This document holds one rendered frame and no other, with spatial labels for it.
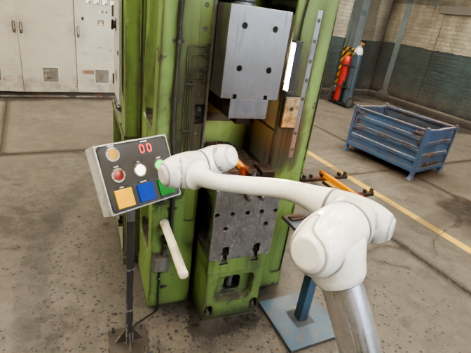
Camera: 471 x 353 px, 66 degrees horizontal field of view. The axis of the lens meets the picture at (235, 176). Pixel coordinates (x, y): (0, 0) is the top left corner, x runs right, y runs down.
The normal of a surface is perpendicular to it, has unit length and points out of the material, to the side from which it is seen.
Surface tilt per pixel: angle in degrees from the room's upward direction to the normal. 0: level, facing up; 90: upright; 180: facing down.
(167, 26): 90
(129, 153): 60
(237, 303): 90
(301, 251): 85
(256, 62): 90
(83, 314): 0
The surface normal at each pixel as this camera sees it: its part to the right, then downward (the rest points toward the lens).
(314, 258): -0.75, 0.11
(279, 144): 0.36, 0.43
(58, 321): 0.13, -0.90
